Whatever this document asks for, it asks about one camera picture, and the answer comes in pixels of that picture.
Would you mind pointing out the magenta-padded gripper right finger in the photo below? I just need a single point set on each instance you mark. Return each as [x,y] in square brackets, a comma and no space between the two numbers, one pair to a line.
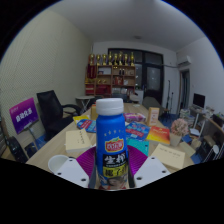
[150,170]

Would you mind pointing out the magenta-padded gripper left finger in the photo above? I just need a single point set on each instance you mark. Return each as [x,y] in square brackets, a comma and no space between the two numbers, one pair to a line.
[71,171]

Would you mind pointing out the blue drink bottle white cap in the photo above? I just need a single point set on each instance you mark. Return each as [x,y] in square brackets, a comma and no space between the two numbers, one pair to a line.
[111,133]

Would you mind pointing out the large beige book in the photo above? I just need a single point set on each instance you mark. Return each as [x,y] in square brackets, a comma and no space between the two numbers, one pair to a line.
[168,156]

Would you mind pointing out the teal book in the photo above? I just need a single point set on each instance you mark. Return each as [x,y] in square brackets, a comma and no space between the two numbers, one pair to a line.
[138,146]

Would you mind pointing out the small beige book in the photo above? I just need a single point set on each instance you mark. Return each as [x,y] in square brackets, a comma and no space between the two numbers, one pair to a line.
[77,140]

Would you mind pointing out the orange book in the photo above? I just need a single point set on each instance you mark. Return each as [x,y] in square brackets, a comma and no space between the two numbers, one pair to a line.
[158,134]

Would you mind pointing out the blue printed booklet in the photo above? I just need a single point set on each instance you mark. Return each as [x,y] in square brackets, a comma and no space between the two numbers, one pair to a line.
[137,130]

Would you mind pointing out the blue and red booklet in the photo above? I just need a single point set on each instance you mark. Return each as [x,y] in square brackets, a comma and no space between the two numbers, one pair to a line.
[87,125]

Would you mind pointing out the pink flowers in white pot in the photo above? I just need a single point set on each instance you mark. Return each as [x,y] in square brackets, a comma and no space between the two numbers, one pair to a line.
[180,127]

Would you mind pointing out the orange standing card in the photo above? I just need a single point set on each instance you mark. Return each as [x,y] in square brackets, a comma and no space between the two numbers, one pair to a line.
[153,116]

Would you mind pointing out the yellow booklet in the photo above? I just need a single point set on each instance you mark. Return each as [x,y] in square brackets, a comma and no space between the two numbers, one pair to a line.
[80,118]

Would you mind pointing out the pink box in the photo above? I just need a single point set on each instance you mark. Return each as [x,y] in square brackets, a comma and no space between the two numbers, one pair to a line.
[134,117]

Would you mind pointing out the yellow gift box red ribbon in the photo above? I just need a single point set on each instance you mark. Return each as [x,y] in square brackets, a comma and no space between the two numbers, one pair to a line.
[93,112]

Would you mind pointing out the black office chair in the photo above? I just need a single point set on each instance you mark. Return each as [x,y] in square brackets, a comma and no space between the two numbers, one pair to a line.
[50,110]

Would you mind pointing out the grey-brown armchair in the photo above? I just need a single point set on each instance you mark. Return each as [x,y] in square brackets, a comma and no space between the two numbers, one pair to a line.
[152,103]

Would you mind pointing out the white round stool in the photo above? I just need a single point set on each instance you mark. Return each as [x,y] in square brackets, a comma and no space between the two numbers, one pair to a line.
[215,149]

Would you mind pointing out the small round white table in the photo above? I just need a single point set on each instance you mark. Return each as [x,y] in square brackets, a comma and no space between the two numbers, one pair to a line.
[84,98]

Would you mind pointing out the purple sign board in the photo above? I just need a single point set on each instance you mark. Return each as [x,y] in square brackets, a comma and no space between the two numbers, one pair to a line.
[23,115]

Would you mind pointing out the black tripod stand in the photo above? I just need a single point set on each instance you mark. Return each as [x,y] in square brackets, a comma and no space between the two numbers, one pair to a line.
[168,96]

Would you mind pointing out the long wooden side desk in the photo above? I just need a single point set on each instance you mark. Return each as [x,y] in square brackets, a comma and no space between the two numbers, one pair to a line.
[210,123]

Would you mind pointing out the black computer monitor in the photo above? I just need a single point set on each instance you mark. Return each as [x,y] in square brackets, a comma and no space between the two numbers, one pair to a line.
[199,100]

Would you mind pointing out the dark glass door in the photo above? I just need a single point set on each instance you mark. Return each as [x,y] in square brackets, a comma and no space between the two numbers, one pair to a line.
[153,78]

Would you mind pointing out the wooden shelf unit with trophies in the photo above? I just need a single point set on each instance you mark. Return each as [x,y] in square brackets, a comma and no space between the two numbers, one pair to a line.
[110,78]

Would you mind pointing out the white air conditioner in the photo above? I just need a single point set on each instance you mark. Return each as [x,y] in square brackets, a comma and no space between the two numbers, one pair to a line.
[184,60]

